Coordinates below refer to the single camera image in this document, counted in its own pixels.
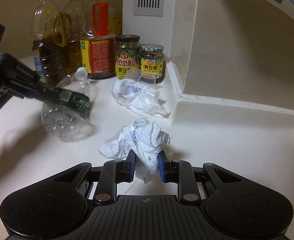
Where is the white tissue ball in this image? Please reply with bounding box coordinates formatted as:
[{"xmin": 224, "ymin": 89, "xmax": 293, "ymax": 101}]
[{"xmin": 99, "ymin": 117, "xmax": 170, "ymax": 184}]

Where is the crushed clear plastic bottle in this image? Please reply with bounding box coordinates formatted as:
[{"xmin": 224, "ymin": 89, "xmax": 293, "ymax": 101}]
[{"xmin": 41, "ymin": 67, "xmax": 94, "ymax": 142}]

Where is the white tissue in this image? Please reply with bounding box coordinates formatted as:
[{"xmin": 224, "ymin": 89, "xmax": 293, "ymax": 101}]
[{"xmin": 108, "ymin": 79, "xmax": 169, "ymax": 118}]

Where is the clear plastic cup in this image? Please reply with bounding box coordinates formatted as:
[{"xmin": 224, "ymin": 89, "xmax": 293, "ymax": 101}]
[{"xmin": 125, "ymin": 68, "xmax": 157, "ymax": 85}]

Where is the small dark sauce bottle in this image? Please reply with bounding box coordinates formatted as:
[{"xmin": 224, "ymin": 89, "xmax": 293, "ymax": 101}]
[{"xmin": 30, "ymin": 0, "xmax": 69, "ymax": 84}]

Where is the large dark oil bottle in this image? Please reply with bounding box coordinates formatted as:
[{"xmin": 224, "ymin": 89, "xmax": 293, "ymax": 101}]
[{"xmin": 62, "ymin": 0, "xmax": 85, "ymax": 74}]

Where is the yellow red label oil bottle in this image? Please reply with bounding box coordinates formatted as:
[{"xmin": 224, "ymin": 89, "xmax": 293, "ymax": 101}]
[{"xmin": 80, "ymin": 0, "xmax": 115, "ymax": 80}]

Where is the small pickle jar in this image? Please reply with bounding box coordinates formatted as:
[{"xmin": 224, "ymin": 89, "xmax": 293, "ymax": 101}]
[{"xmin": 139, "ymin": 43, "xmax": 165, "ymax": 84}]

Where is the tall green pickle jar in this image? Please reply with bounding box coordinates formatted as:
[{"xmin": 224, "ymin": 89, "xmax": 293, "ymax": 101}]
[{"xmin": 114, "ymin": 35, "xmax": 140, "ymax": 79}]

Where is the white wall vent panel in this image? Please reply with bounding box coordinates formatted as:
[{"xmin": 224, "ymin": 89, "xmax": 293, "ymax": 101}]
[{"xmin": 123, "ymin": 0, "xmax": 198, "ymax": 91}]

